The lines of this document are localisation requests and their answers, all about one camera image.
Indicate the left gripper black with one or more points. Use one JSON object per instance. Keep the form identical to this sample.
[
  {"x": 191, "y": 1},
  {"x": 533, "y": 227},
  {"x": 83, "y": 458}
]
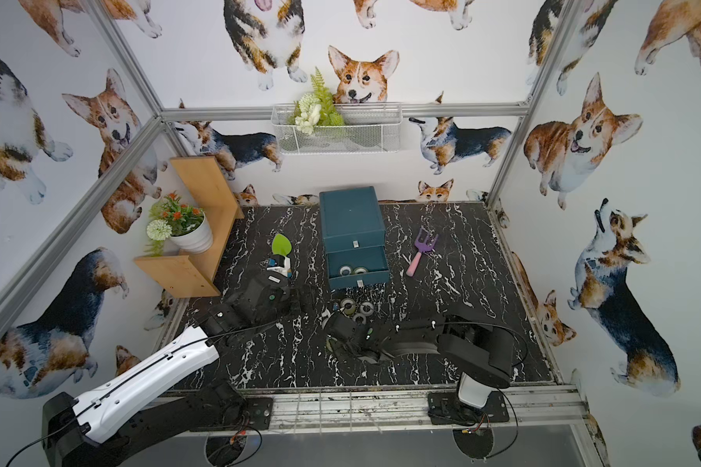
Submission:
[{"x": 278, "y": 280}]

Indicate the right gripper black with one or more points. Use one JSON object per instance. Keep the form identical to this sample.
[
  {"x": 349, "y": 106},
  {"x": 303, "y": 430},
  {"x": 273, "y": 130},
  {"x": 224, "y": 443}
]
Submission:
[{"x": 343, "y": 341}]

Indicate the yellow tape roll top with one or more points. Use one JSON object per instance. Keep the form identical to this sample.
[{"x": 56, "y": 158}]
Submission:
[{"x": 348, "y": 306}]

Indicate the teal drawer cabinet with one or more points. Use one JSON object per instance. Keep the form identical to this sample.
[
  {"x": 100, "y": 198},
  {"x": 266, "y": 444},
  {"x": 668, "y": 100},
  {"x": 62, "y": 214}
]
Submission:
[{"x": 353, "y": 234}]

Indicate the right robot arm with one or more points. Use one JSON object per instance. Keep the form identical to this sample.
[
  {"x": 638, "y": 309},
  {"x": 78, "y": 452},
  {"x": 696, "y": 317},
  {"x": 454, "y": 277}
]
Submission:
[{"x": 482, "y": 351}]

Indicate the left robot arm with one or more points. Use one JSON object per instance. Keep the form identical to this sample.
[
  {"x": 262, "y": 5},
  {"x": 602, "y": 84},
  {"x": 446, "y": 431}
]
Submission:
[{"x": 117, "y": 420}]

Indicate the clear tape roll middle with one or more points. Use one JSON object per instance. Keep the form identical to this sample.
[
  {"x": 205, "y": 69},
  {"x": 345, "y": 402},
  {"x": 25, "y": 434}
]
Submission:
[{"x": 359, "y": 319}]

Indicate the clear tape roll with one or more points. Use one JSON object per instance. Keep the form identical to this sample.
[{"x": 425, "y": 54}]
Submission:
[
  {"x": 359, "y": 319},
  {"x": 366, "y": 309}
]

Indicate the clear tape roll upper right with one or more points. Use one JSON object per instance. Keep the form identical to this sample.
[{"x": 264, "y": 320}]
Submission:
[{"x": 366, "y": 309}]

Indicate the wooden shelf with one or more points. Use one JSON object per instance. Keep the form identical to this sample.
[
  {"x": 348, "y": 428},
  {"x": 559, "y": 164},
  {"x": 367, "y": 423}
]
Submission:
[{"x": 187, "y": 275}]

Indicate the purple pink garden fork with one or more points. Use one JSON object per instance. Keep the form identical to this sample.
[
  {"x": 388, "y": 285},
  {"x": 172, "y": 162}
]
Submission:
[{"x": 424, "y": 243}]

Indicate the white flower pot plant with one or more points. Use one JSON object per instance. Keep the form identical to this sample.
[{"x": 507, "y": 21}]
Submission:
[{"x": 171, "y": 219}]

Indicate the green white artificial plant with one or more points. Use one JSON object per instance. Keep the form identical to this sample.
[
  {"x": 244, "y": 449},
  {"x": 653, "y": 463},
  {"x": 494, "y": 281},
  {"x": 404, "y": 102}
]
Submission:
[{"x": 316, "y": 109}]

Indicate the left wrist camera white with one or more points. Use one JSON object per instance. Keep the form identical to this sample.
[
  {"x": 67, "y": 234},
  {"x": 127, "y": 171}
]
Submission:
[{"x": 280, "y": 264}]

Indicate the green trowel yellow handle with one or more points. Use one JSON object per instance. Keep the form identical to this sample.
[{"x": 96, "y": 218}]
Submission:
[{"x": 281, "y": 245}]

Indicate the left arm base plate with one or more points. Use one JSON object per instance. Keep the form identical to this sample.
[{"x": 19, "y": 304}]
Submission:
[{"x": 254, "y": 412}]

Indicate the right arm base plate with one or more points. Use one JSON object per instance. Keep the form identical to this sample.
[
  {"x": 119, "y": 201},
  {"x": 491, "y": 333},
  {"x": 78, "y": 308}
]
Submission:
[{"x": 446, "y": 408}]

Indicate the white wire basket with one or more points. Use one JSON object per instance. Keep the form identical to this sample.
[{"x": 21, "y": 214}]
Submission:
[{"x": 366, "y": 128}]

